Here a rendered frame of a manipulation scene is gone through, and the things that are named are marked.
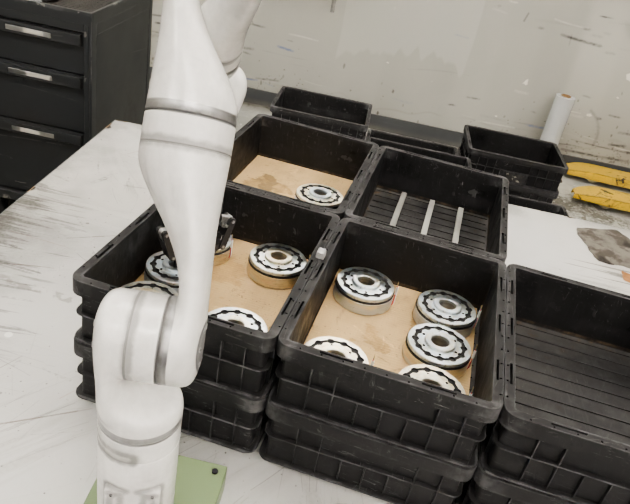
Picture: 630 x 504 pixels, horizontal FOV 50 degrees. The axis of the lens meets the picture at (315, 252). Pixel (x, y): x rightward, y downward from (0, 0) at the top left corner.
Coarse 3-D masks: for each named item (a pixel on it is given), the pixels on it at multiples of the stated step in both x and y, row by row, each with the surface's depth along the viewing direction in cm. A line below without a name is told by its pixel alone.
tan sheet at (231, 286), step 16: (240, 240) 127; (240, 256) 122; (224, 272) 117; (240, 272) 117; (224, 288) 112; (240, 288) 113; (256, 288) 114; (224, 304) 109; (240, 304) 109; (256, 304) 110; (272, 304) 111; (272, 320) 107
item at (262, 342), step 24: (240, 192) 122; (144, 216) 109; (336, 216) 120; (120, 240) 101; (96, 264) 95; (312, 264) 105; (96, 288) 90; (288, 312) 93; (216, 336) 89; (240, 336) 88; (264, 336) 87
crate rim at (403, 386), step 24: (336, 240) 112; (408, 240) 118; (504, 264) 115; (312, 288) 99; (504, 288) 108; (504, 312) 102; (288, 336) 88; (504, 336) 97; (288, 360) 88; (312, 360) 86; (336, 360) 86; (384, 384) 85; (408, 384) 84; (432, 384) 85; (456, 408) 84; (480, 408) 83
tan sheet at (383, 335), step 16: (400, 288) 122; (336, 304) 114; (400, 304) 117; (320, 320) 109; (336, 320) 110; (352, 320) 111; (368, 320) 112; (384, 320) 112; (400, 320) 113; (320, 336) 106; (336, 336) 106; (352, 336) 107; (368, 336) 108; (384, 336) 109; (400, 336) 109; (368, 352) 104; (384, 352) 105; (400, 352) 106; (384, 368) 102; (400, 368) 102; (464, 384) 102
